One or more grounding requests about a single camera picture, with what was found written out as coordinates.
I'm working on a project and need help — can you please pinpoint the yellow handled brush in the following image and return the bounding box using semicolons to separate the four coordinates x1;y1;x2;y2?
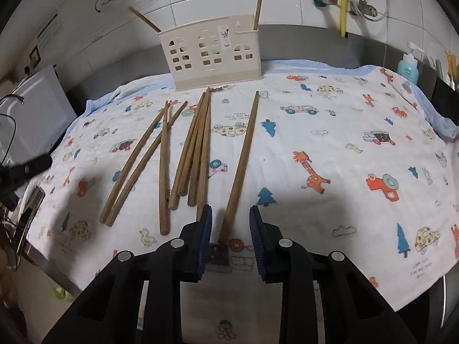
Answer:
444;52;459;90

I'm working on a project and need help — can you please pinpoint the white microwave oven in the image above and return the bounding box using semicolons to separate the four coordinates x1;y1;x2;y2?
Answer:
0;65;78;167

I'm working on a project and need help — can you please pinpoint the black sink rack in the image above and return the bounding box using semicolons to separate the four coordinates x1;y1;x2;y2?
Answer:
428;64;459;127

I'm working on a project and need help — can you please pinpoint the dark smartphone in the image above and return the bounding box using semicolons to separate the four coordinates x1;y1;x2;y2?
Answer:
16;185;46;256

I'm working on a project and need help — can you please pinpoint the green plastic item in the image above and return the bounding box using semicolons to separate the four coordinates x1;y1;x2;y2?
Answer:
49;282;77;302

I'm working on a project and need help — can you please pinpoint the plain metal valve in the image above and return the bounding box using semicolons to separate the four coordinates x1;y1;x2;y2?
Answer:
349;0;379;19

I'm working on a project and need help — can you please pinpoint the black cable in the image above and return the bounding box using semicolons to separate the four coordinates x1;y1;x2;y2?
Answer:
0;94;26;167

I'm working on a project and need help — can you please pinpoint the yellow gas hose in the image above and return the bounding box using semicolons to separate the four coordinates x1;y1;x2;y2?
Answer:
339;0;351;38

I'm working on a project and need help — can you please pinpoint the group of wooden chopsticks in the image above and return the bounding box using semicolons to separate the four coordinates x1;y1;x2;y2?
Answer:
99;87;213;237

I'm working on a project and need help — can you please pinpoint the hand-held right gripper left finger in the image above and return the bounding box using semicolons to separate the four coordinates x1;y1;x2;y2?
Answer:
41;204;214;344

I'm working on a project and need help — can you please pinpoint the brown wooden chopstick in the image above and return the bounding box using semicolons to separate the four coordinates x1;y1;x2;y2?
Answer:
128;6;162;34
253;0;267;31
218;91;260;244

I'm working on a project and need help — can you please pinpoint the white cartoon printed cloth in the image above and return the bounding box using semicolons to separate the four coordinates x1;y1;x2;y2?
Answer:
26;58;459;312

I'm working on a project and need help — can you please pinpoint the cream plastic chopstick holder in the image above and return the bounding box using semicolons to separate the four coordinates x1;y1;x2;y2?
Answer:
159;13;265;91

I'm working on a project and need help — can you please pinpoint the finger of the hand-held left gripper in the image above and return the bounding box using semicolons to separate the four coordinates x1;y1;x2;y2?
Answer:
14;154;53;184

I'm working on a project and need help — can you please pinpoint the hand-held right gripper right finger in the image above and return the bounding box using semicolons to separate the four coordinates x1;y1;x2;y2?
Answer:
249;205;418;344

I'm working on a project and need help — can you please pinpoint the blue soap dispenser bottle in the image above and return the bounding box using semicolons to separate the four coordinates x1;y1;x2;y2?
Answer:
396;41;424;85

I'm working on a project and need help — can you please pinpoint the white wall label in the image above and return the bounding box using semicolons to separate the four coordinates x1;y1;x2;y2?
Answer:
35;13;60;50

